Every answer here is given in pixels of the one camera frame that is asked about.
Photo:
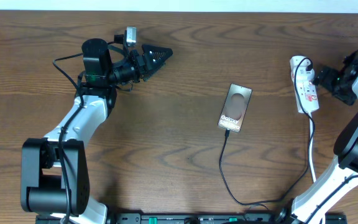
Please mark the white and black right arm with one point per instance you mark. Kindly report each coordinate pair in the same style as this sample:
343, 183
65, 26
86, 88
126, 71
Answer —
342, 174

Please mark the white power strip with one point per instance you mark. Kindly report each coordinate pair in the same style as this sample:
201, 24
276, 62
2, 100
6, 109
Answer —
305, 90

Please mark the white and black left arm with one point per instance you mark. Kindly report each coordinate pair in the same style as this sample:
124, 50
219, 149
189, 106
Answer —
55, 181

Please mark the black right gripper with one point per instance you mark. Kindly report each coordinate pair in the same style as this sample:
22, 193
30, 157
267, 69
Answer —
350, 98

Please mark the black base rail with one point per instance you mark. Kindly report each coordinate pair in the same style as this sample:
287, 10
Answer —
136, 218

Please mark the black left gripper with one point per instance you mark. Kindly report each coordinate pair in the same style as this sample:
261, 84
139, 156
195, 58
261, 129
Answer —
142, 66

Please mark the white USB charger plug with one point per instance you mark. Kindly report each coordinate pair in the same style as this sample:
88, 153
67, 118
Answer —
301, 73

